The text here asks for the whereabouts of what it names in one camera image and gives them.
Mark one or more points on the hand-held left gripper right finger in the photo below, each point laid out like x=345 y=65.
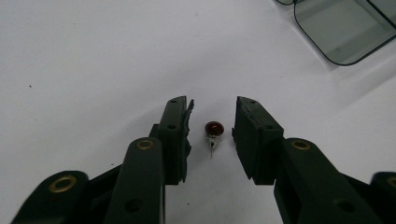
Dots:
x=258 y=146

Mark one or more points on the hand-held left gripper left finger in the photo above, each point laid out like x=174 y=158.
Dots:
x=172 y=149

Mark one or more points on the red round push pin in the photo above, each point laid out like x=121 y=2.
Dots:
x=214 y=128

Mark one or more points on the clear grey plastic organizer box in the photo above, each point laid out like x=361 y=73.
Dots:
x=342 y=31

